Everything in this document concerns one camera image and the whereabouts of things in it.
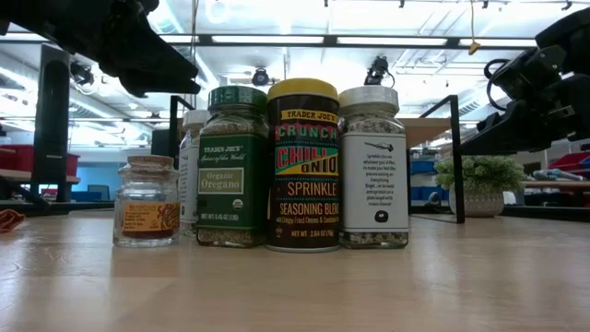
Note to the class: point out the background wooden table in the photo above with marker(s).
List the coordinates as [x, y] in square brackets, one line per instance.
[558, 185]

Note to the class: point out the oregano jar green lid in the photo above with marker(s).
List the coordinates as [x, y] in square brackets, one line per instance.
[230, 184]

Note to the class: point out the yellow hanging tag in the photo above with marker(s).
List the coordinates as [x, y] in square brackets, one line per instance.
[474, 47]

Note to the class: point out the black overhead crossbar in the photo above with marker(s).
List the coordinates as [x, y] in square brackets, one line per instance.
[329, 40]

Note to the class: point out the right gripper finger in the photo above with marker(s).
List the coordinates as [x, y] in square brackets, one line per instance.
[516, 133]
[489, 122]

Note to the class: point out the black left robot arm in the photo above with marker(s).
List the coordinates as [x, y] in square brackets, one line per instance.
[27, 14]

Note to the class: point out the everything bagel seasoning jar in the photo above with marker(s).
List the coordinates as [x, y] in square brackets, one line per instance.
[188, 184]
[373, 184]

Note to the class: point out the black clamp mounted camera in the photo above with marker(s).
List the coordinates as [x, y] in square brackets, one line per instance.
[82, 74]

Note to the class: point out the black round camera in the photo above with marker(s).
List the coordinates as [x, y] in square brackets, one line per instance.
[260, 78]

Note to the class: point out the red and blue bin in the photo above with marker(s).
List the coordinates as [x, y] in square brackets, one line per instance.
[571, 161]

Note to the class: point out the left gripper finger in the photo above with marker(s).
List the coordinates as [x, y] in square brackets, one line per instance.
[156, 86]
[166, 60]

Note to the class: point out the potted green plant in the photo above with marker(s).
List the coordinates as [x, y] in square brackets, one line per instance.
[479, 175]

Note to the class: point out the red storage bins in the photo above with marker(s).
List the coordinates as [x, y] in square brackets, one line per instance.
[14, 159]

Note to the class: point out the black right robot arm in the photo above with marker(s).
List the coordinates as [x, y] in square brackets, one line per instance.
[571, 37]

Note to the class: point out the blue storage bins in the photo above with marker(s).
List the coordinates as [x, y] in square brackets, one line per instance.
[421, 167]

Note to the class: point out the orange folded cloth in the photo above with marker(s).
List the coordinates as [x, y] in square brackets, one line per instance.
[9, 221]

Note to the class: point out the black upright column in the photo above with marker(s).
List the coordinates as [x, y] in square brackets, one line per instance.
[50, 115]

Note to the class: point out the chili onion jar yellow lid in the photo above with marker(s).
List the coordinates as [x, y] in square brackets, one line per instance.
[304, 184]

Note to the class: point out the small glass jar cork lid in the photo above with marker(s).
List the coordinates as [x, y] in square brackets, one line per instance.
[147, 216]

